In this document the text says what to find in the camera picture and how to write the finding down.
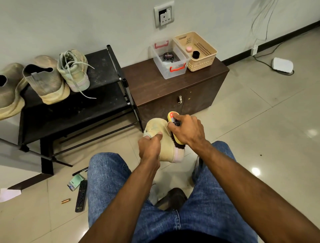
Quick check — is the person's left hand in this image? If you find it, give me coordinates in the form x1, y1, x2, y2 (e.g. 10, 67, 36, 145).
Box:
137, 133, 164, 166

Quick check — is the black orange shoe brush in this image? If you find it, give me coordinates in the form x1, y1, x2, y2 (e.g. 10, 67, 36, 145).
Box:
167, 111, 187, 150

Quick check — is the white paper sheet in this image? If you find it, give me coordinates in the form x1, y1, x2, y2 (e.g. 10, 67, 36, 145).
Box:
0, 188, 22, 203

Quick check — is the pale green lace-up shoe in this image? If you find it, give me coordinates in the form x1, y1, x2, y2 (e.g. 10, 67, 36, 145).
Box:
56, 49, 97, 100
142, 117, 186, 163

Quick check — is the person's right hand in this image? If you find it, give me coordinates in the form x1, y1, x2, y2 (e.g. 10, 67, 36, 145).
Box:
167, 113, 208, 153

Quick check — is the black remote control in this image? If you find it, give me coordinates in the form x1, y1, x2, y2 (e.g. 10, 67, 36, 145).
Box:
75, 179, 88, 213

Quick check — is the white router box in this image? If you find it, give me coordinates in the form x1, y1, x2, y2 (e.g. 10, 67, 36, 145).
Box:
271, 57, 295, 74

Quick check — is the person's right leg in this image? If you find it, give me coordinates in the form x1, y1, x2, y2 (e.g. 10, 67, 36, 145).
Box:
172, 141, 258, 243

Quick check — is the green paper packet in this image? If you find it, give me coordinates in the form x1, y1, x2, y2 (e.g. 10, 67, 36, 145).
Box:
67, 173, 86, 191

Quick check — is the person's leg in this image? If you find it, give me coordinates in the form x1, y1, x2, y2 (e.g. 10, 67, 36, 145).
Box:
172, 141, 258, 243
87, 152, 181, 243

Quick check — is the dark brown wooden cabinet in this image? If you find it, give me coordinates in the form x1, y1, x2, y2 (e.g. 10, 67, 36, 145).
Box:
122, 56, 230, 131

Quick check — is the worn tan slip-on shoe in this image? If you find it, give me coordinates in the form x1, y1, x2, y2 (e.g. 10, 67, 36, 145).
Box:
22, 55, 71, 105
0, 62, 27, 121

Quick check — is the white cable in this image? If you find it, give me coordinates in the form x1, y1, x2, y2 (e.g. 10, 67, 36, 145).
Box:
250, 0, 293, 76

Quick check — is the white wall socket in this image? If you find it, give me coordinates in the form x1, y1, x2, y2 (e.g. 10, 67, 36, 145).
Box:
153, 1, 175, 29

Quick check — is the black metal shoe rack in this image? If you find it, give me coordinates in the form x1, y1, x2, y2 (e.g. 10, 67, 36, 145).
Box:
0, 44, 143, 191

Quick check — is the person's left forearm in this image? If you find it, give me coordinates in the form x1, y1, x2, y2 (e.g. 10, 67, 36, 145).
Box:
79, 158, 160, 243

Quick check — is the beige plastic basket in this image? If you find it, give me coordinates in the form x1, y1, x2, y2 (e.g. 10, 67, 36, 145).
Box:
173, 31, 219, 72

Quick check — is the clear plastic storage box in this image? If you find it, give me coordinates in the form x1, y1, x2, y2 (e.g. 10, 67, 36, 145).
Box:
152, 40, 191, 80

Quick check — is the person's left leg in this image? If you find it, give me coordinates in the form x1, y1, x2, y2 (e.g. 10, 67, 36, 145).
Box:
87, 152, 181, 243

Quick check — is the person's right forearm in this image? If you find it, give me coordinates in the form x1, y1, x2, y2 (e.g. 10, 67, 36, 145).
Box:
196, 143, 320, 243

